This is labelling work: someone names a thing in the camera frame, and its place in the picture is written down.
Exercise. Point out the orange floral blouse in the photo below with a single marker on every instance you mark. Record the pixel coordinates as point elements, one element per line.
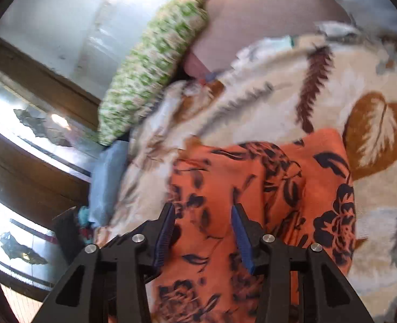
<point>218,181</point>

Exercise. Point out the green checkered pillow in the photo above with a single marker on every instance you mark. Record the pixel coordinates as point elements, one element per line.
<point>158,57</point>

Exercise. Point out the pink pillow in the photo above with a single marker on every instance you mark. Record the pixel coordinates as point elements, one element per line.
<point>259,13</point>

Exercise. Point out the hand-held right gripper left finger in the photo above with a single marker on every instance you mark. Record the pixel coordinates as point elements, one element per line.
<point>163,235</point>

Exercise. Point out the light blue cloth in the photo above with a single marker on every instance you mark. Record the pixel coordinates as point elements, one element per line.
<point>107,181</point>

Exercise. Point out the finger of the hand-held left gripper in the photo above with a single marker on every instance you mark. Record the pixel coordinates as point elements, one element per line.
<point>67,230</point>

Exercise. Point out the leaf print blanket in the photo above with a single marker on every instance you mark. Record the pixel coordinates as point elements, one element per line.
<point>269,84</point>

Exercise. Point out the white socks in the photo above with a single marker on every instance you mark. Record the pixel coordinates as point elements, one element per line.
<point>276,42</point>

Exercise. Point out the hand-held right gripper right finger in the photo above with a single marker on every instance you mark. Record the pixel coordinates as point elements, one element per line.
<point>240,239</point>

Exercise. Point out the wooden door with stained glass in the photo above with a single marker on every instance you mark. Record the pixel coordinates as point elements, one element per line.
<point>26,161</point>

